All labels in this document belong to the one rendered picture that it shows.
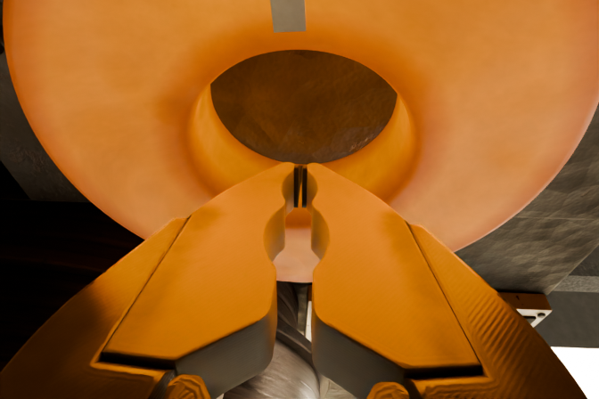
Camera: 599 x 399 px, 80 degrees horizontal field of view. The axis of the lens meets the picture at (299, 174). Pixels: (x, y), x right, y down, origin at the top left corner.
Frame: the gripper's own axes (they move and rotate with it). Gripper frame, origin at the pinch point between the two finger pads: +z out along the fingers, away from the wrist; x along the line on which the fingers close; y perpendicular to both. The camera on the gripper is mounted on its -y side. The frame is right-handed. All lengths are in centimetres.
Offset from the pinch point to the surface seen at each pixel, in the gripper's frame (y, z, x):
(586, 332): 584, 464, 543
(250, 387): 18.4, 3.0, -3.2
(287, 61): -2.8, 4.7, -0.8
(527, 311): 24.8, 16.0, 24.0
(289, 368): 21.1, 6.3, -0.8
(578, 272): 339, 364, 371
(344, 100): -1.0, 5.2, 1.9
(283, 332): 18.1, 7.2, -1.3
